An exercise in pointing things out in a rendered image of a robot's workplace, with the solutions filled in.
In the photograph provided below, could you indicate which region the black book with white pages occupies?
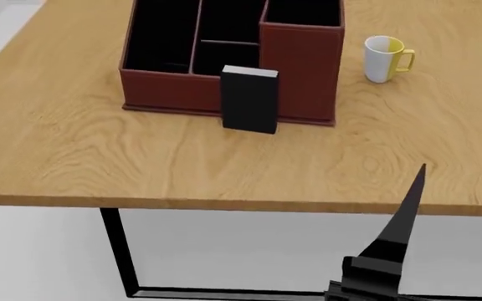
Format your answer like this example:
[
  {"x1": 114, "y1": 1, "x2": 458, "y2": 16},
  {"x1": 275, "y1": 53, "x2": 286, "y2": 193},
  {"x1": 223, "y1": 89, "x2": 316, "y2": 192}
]
[{"x1": 219, "y1": 64, "x2": 279, "y2": 135}]

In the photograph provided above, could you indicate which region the dark red compartment caddy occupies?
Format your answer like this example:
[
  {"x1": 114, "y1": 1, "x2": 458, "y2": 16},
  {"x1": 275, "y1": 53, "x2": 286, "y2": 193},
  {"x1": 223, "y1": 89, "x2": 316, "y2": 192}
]
[{"x1": 118, "y1": 0, "x2": 346, "y2": 128}]

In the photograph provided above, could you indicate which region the black metal table frame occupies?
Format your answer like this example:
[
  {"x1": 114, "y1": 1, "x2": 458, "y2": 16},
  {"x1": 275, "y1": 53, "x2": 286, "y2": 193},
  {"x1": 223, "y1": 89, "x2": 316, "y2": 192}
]
[{"x1": 99, "y1": 207, "x2": 482, "y2": 301}]

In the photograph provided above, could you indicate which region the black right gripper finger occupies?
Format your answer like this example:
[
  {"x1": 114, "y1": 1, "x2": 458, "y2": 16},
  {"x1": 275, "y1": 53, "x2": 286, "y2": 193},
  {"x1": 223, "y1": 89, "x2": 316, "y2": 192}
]
[{"x1": 356, "y1": 162, "x2": 428, "y2": 278}]

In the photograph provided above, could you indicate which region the white and yellow mug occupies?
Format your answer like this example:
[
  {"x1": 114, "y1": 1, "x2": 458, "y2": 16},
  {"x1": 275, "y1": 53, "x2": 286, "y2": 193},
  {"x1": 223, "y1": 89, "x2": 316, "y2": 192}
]
[{"x1": 364, "y1": 35, "x2": 417, "y2": 84}]

